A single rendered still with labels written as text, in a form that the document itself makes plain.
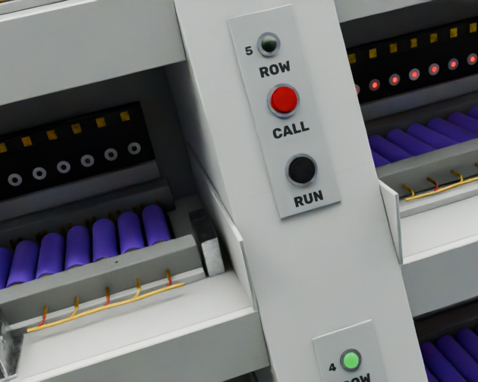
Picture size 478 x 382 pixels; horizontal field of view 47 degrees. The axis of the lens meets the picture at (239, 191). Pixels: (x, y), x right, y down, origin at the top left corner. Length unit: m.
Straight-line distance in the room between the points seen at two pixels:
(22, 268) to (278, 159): 0.21
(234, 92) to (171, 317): 0.14
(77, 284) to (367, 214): 0.19
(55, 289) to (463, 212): 0.28
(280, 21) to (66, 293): 0.22
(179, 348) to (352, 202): 0.14
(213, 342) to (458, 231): 0.18
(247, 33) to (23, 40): 0.13
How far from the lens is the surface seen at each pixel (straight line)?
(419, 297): 0.39
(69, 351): 0.36
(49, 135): 0.48
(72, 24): 0.34
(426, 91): 0.56
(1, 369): 0.36
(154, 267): 0.38
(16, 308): 0.39
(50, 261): 0.42
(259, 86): 0.33
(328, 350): 0.36
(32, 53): 0.34
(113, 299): 0.38
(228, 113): 0.33
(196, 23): 0.34
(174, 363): 0.35
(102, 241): 0.42
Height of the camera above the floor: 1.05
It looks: 5 degrees down
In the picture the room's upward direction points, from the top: 15 degrees counter-clockwise
